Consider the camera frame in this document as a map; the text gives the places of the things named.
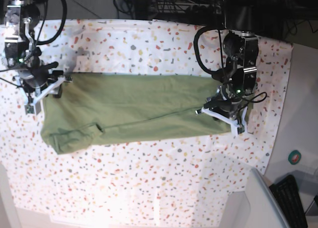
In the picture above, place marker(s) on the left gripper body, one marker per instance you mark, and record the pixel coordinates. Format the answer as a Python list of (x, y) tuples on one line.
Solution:
[(224, 106)]

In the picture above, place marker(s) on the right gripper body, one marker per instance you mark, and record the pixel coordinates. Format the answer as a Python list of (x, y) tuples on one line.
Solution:
[(36, 83)]

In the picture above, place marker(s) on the green t-shirt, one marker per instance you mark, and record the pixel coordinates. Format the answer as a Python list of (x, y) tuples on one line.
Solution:
[(97, 109)]

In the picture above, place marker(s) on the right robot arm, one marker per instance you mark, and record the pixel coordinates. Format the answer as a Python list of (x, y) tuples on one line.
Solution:
[(21, 42)]

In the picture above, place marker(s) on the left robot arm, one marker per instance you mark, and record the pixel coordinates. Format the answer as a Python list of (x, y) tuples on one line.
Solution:
[(237, 23)]

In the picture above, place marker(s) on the green tape roll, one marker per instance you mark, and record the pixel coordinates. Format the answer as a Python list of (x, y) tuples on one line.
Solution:
[(294, 157)]

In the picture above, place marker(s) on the terrazzo patterned tablecloth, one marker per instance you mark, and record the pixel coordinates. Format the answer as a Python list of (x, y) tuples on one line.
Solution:
[(169, 183)]

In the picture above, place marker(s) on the black keyboard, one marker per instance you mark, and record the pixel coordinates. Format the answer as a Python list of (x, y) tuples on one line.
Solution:
[(286, 194)]

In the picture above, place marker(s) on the grey plastic bin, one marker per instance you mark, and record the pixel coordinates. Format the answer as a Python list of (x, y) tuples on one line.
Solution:
[(264, 210)]

